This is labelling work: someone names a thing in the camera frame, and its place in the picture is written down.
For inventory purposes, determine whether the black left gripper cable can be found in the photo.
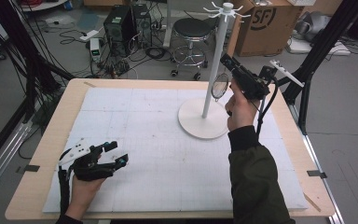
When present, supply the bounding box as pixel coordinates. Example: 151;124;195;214
57;147;73;217

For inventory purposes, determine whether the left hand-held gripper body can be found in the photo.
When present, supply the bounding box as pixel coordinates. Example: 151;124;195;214
58;137;118;182

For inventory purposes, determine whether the grey bag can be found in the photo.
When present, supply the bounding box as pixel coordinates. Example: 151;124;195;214
294;10;333;43

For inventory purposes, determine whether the cardboard box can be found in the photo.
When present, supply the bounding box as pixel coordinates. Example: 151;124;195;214
230;0;305;58

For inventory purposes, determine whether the white power strip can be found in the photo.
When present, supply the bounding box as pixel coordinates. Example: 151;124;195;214
79;29;101;42

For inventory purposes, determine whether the black frame stand with cables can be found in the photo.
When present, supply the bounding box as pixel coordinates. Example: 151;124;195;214
0;0;76;175

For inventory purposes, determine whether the large black computer tower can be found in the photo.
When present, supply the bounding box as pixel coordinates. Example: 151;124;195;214
103;5;135;58

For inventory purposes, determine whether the person's left hand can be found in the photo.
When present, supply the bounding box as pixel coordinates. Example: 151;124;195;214
64;173;107;221

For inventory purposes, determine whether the brown tape strip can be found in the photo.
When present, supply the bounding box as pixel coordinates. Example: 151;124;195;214
302;192;323;214

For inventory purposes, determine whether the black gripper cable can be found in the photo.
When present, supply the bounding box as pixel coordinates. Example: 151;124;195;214
255;75;280;138
57;147;73;217

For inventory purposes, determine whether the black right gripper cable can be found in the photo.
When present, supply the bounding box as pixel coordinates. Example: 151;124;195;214
255;75;280;138

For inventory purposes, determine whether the white device with green display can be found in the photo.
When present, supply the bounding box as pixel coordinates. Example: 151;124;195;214
89;37;103;63

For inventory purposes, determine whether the black tape piece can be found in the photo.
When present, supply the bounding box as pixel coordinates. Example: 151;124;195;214
15;164;41;175
306;169;328;180

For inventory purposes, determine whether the white grid mat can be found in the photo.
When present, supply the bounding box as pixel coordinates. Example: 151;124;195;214
42;87;310;215

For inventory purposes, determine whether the person's right hand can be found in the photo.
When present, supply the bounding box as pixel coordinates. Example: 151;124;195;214
225;77;262;132

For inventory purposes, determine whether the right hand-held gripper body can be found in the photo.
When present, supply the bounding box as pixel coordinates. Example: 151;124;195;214
231;59;306;102

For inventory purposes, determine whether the black round stool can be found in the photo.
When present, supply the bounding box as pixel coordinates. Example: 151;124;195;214
170;17;216;82

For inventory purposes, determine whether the aluminium rail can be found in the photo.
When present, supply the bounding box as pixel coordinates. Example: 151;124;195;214
0;120;34;204
288;102;347;224

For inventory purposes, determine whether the coiled black cable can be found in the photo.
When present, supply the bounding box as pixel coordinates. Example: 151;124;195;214
145;46;170;63

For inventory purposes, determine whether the wooden handled mesh strainer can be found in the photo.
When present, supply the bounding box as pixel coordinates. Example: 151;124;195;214
211;14;242;103

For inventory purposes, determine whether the white hook stand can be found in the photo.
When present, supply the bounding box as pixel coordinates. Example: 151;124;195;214
177;1;252;140

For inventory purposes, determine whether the white table leg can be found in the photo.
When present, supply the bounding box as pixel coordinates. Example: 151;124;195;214
163;0;174;49

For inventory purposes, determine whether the small black computer tower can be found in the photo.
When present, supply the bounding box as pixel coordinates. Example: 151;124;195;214
131;3;154;49

